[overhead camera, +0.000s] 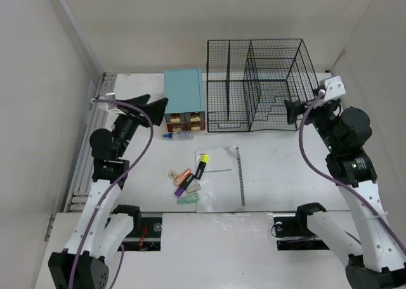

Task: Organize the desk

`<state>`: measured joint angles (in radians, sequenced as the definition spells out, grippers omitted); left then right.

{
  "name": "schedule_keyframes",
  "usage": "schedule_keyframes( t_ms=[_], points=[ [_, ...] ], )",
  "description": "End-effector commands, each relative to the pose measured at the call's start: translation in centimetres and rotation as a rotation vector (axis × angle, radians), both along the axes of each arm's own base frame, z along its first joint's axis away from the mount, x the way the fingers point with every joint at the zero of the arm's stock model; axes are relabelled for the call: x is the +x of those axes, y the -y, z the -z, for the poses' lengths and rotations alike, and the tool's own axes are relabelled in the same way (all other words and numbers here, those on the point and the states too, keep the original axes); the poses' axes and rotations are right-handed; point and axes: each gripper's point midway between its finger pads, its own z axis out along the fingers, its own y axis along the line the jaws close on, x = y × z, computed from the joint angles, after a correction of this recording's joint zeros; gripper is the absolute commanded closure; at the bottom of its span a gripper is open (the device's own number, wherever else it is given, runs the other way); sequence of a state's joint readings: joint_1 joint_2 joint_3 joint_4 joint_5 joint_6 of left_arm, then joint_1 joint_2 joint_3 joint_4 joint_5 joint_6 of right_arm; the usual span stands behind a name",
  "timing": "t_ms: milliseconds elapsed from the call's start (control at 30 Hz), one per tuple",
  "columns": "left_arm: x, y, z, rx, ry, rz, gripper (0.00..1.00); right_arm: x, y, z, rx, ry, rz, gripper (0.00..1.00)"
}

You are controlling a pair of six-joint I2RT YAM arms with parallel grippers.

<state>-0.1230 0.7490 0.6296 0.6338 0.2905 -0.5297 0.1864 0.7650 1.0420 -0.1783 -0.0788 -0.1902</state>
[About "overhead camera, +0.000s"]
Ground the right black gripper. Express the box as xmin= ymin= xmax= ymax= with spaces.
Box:
xmin=284 ymin=96 xmax=340 ymax=152

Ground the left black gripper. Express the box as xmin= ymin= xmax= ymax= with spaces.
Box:
xmin=112 ymin=94 xmax=167 ymax=157

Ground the clear glue bottle blue cap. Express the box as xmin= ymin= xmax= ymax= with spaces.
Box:
xmin=162 ymin=131 xmax=194 ymax=141

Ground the yellow black highlighter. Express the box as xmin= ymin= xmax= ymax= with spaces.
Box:
xmin=195 ymin=154 xmax=209 ymax=180

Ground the white instruction booklet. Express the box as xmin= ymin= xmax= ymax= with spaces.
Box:
xmin=196 ymin=145 xmax=246 ymax=213

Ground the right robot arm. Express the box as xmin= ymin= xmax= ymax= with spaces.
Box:
xmin=272 ymin=95 xmax=405 ymax=288

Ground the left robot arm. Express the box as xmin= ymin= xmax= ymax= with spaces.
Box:
xmin=48 ymin=93 xmax=169 ymax=288

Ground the teal mini drawer cabinet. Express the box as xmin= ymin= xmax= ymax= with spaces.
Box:
xmin=164 ymin=68 xmax=206 ymax=132

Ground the purple black highlighter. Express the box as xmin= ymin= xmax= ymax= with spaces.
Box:
xmin=174 ymin=174 xmax=195 ymax=197

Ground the grey white eraser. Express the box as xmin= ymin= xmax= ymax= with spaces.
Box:
xmin=187 ymin=184 xmax=201 ymax=194

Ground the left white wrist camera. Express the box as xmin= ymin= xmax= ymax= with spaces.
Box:
xmin=91 ymin=93 xmax=125 ymax=115

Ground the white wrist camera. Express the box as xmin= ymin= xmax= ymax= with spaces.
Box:
xmin=320 ymin=76 xmax=346 ymax=102
xmin=91 ymin=93 xmax=125 ymax=115

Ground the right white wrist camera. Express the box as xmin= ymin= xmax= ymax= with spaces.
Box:
xmin=320 ymin=76 xmax=346 ymax=102

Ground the black wire mesh organizer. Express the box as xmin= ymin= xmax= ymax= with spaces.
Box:
xmin=206 ymin=39 xmax=318 ymax=133

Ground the aluminium rail frame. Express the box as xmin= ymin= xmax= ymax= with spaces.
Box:
xmin=43 ymin=72 xmax=117 ymax=242

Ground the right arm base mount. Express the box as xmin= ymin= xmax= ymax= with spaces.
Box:
xmin=271 ymin=215 xmax=329 ymax=251

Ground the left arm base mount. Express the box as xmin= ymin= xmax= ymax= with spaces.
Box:
xmin=123 ymin=217 xmax=162 ymax=251

